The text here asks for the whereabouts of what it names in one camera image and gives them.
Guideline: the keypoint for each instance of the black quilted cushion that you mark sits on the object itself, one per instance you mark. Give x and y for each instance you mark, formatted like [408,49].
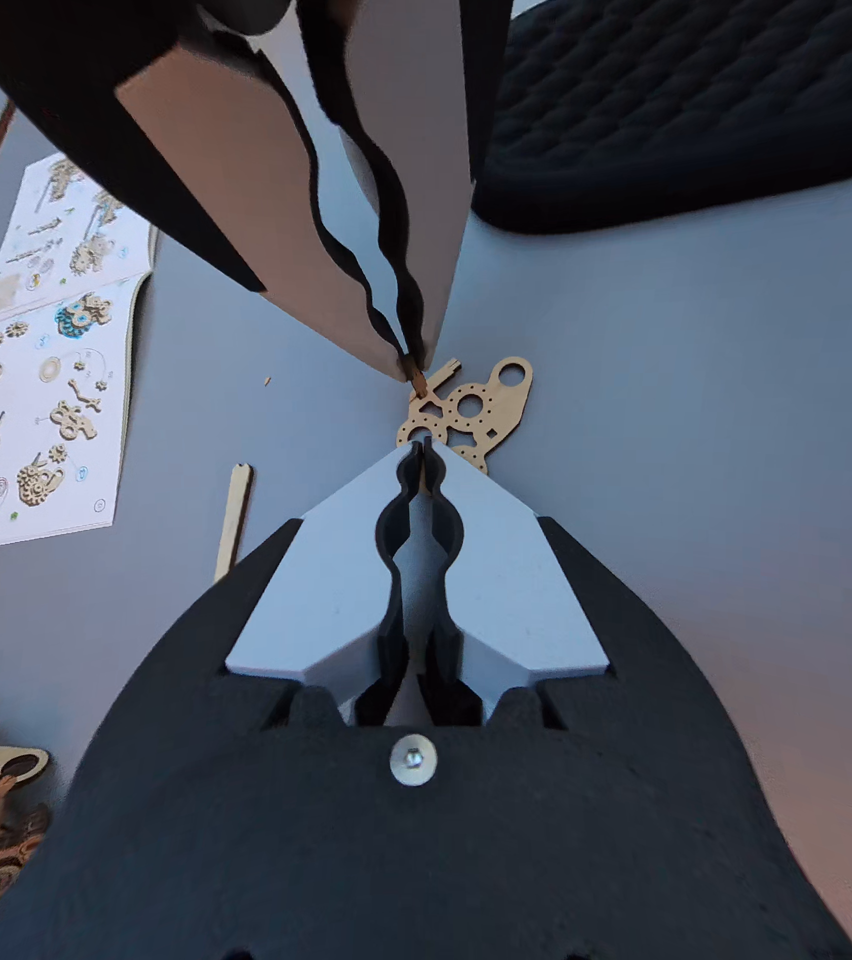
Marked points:
[696,97]

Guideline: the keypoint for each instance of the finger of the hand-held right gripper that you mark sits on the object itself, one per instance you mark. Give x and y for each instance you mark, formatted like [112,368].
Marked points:
[246,195]
[426,225]

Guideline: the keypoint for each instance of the flat wooden stick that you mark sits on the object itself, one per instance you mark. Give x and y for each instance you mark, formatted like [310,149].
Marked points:
[235,525]

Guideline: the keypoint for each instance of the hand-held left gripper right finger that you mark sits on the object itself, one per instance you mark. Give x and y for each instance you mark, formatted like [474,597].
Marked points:
[523,600]

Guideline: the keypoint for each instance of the small wooden peg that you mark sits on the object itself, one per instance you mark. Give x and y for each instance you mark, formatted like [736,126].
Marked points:
[418,379]

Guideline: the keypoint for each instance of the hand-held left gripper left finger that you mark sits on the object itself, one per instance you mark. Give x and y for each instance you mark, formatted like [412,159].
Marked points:
[306,600]

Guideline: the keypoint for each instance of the grey desk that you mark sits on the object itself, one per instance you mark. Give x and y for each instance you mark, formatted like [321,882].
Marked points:
[696,450]

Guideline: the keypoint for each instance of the perforated wooden puzzle plate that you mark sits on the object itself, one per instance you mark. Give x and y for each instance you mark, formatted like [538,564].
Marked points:
[437,416]

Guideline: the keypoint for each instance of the open instruction booklet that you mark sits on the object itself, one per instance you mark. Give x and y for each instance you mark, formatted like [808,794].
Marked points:
[36,442]

